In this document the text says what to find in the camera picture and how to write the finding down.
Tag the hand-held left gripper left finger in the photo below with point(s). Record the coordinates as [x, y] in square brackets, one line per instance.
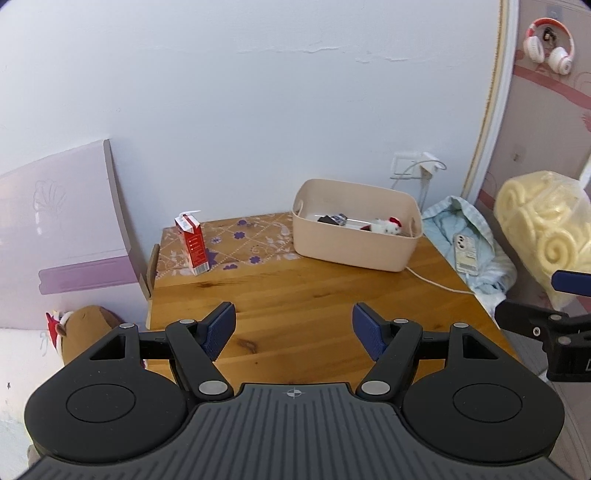
[219, 330]

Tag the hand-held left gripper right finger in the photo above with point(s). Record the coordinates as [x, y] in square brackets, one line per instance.
[369, 330]

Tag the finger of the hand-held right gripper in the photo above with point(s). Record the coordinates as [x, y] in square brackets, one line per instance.
[531, 316]
[570, 281]

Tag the beige plastic storage bin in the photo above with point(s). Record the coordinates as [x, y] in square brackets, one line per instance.
[351, 251]

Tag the white and red plush toy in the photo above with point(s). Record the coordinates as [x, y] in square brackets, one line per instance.
[383, 227]

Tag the wooden desktop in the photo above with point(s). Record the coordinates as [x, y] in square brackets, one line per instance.
[300, 300]

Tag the bag of yellow foam rolls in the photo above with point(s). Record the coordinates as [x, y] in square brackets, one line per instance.
[531, 221]

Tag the red drink carton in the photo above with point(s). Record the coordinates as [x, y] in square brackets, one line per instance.
[194, 244]

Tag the smartphone in patterned case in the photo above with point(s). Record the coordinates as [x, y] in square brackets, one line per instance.
[466, 254]

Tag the brown floral table mat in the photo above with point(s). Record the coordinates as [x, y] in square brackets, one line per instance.
[258, 244]

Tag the white and red flat packet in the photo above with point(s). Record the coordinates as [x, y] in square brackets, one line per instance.
[355, 225]

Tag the dark brown packet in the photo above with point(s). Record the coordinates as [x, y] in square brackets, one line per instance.
[328, 219]

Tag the light blue cloth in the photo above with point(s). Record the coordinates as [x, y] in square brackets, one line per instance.
[443, 226]

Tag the brown plush toy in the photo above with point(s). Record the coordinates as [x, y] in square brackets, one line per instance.
[92, 323]

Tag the white charger plug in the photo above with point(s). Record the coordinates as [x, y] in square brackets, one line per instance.
[427, 166]

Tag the white and purple headboard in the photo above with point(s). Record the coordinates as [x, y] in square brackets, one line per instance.
[69, 207]

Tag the white bedding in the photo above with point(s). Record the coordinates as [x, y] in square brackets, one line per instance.
[18, 392]

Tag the white and pink headphones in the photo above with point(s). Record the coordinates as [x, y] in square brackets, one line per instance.
[531, 46]

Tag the white wall socket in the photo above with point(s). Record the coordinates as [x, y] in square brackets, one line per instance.
[399, 164]

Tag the cream wall trim strip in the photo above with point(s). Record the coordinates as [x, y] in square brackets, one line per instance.
[496, 92]

